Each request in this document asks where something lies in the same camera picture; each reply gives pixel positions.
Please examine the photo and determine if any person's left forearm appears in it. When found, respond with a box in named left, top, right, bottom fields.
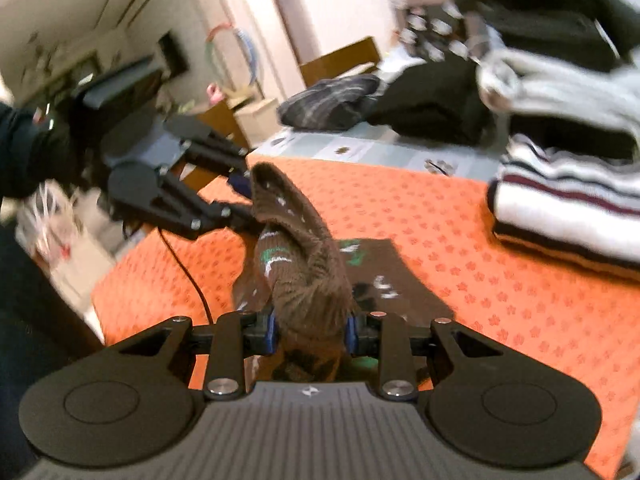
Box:
left=0, top=102, right=76, bottom=201

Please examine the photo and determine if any white printed bag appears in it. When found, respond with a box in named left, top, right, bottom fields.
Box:
left=15, top=180, right=118, bottom=306

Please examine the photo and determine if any colourful hula hoop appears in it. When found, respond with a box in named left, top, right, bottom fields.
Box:
left=205, top=22, right=261, bottom=96

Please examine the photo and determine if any black cable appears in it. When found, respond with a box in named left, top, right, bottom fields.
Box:
left=159, top=227, right=215, bottom=323

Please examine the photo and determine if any cream low cabinet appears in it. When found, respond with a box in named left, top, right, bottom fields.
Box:
left=232, top=97, right=283, bottom=148

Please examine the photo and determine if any grey plaid folded garment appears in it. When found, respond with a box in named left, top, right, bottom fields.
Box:
left=277, top=75, right=381, bottom=131

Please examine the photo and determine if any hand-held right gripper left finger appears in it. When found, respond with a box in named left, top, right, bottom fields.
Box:
left=117, top=309, right=279, bottom=402

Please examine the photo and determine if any floral checked tablecloth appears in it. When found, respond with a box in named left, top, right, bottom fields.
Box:
left=250, top=120, right=501, bottom=181

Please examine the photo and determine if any person's dark clothing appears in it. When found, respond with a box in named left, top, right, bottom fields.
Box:
left=0, top=225, right=106, bottom=480

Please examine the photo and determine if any black folded garment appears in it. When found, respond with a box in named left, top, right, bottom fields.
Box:
left=367, top=55, right=496, bottom=146
left=507, top=115, right=640, bottom=161

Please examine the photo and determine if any pink water dispenser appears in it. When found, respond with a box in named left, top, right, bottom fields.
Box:
left=390, top=0, right=491, bottom=66

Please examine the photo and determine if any brown patterned knit sweater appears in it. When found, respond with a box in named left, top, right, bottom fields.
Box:
left=232, top=162, right=453, bottom=386

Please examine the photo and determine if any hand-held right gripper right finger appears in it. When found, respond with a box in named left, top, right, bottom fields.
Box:
left=344, top=311, right=503, bottom=402

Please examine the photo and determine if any white striped folded sweater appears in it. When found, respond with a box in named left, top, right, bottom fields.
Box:
left=487, top=135, right=640, bottom=281

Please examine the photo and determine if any dark olive hooded jacket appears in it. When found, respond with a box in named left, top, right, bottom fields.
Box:
left=450, top=0, right=640, bottom=71

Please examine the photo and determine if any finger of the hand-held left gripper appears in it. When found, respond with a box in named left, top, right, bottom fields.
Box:
left=149, top=166, right=264, bottom=242
left=164, top=114, right=254, bottom=198

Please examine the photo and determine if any orange floral mat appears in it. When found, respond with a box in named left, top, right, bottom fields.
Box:
left=92, top=155, right=640, bottom=480

